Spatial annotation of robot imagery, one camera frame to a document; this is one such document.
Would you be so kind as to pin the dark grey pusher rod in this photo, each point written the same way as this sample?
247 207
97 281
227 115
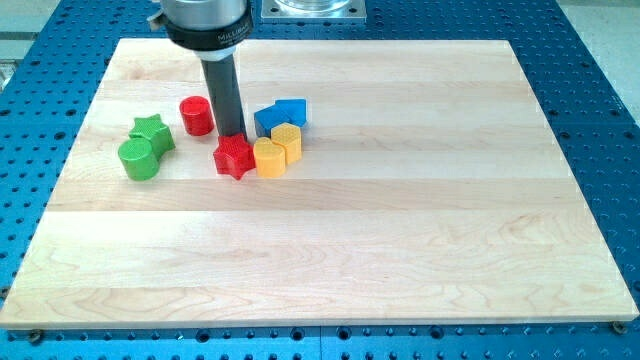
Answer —
224 94

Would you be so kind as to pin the red cylinder block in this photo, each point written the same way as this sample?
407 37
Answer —
197 115

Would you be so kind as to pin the red star block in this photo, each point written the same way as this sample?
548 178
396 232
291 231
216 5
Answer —
234 156

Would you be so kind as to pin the green star block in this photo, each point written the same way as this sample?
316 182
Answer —
154 130

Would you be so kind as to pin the blue cube block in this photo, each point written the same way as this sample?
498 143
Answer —
268 118

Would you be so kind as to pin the blue pentagon block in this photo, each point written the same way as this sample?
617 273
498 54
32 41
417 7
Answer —
295 109

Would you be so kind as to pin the yellow hexagon block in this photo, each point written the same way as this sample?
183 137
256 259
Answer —
289 137

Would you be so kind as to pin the yellow heart block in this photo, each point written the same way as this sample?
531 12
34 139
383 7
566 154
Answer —
270 159

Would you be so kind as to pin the green cylinder block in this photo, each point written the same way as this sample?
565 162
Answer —
138 159

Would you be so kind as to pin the light wooden board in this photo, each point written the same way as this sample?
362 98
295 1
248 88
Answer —
431 190

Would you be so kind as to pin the left board clamp screw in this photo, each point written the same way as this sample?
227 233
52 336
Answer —
35 337

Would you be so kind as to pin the board clamp screw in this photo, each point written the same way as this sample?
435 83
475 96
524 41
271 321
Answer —
618 328
35 337

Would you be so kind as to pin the right board clamp screw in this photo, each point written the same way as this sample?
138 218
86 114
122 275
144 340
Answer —
618 328

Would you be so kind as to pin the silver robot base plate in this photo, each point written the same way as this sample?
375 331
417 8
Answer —
313 11

